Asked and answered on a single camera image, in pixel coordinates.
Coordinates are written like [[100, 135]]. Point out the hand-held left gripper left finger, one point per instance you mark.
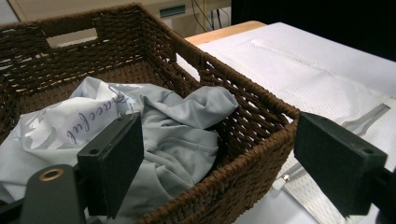
[[109, 161]]

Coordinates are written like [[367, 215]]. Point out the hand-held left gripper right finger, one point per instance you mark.
[[336, 165]]

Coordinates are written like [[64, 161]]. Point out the light grey printed shirt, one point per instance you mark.
[[174, 146]]

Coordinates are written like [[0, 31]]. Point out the brown woven basket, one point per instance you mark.
[[249, 161]]

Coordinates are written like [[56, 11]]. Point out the white cloth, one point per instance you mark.
[[295, 77]]

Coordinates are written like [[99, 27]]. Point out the white board table cover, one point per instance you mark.
[[342, 46]]

